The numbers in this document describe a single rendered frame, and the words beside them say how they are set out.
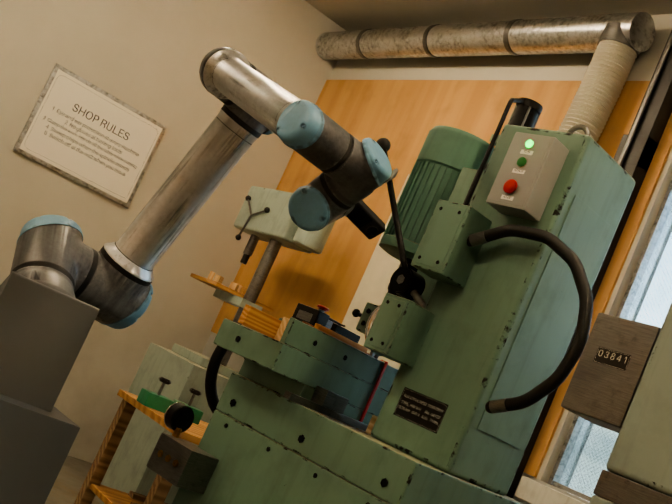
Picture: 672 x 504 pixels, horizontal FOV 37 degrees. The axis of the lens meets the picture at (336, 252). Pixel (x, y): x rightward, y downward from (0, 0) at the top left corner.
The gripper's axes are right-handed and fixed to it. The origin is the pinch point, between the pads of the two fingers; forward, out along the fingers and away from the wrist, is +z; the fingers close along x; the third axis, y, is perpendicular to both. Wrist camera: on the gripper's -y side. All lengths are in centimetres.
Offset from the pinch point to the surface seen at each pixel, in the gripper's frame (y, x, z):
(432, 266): -20.9, -11.9, -26.7
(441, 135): 1.8, -18.5, 6.2
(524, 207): -20.8, -33.3, -23.5
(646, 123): -27, -38, 166
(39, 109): 131, 187, 174
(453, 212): -14.2, -19.9, -21.0
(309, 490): -44, 26, -50
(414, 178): -2.9, -8.5, 3.3
